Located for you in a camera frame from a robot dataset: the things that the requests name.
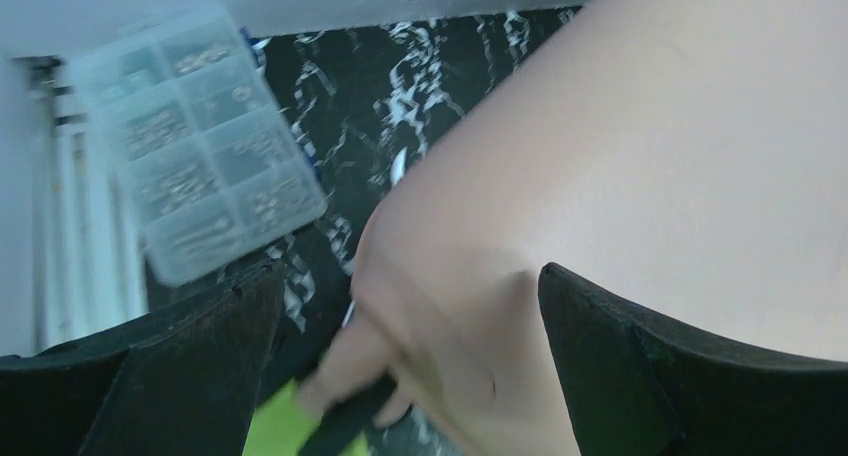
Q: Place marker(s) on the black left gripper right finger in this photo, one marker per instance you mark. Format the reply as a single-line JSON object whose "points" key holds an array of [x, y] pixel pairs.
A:
{"points": [[637, 382]]}

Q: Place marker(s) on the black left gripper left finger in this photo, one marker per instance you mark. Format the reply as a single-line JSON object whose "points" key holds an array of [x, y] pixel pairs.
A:
{"points": [[181, 380]]}

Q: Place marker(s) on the lime green plastic basin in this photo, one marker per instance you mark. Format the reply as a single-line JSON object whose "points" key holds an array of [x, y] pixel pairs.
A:
{"points": [[279, 427]]}

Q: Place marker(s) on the pink hard shell suitcase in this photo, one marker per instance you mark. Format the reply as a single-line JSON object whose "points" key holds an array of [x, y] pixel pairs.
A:
{"points": [[688, 155]]}

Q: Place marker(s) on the silver open end wrench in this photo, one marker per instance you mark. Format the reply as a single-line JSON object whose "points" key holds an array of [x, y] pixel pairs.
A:
{"points": [[396, 173]]}

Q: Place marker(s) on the clear screw assortment box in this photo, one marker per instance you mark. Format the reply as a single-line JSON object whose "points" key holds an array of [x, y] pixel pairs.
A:
{"points": [[197, 142]]}

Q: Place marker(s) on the aluminium base frame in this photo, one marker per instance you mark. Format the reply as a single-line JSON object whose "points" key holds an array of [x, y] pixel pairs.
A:
{"points": [[89, 270]]}

